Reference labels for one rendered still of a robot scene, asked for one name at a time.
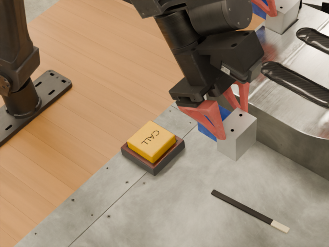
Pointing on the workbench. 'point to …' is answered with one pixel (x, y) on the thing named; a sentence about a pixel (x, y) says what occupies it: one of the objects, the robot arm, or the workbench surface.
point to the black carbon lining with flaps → (268, 66)
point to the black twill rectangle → (325, 7)
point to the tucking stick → (250, 211)
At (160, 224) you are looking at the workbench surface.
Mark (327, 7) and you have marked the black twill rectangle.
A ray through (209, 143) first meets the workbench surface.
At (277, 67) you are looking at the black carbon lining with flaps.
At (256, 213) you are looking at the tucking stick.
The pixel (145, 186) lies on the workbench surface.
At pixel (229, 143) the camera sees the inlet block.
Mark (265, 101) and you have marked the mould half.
